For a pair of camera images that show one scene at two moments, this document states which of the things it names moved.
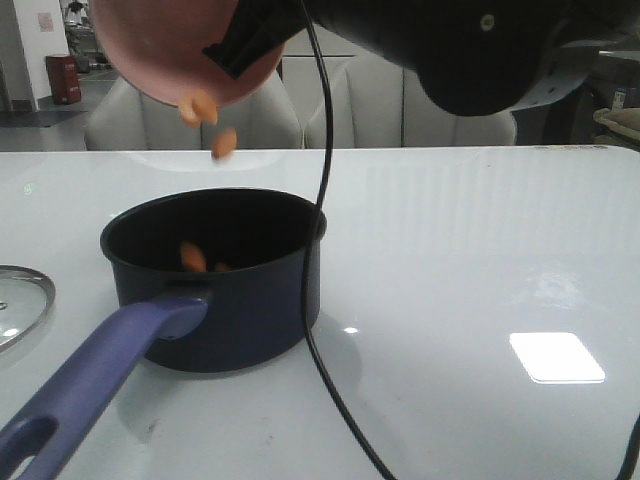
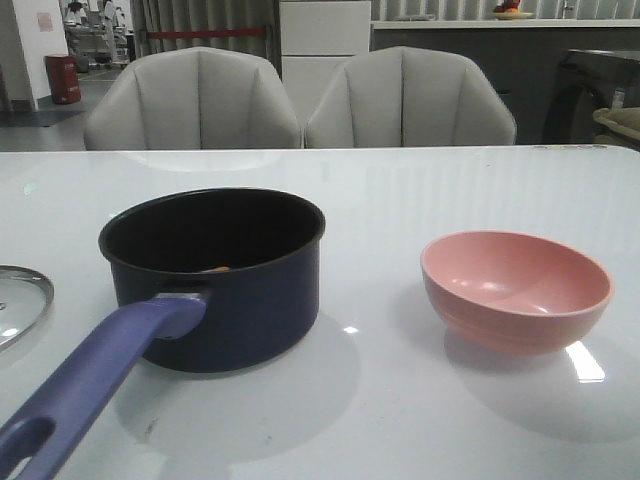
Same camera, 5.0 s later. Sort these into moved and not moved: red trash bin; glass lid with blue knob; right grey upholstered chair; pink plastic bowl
Moved: pink plastic bowl
Not moved: red trash bin; glass lid with blue knob; right grey upholstered chair
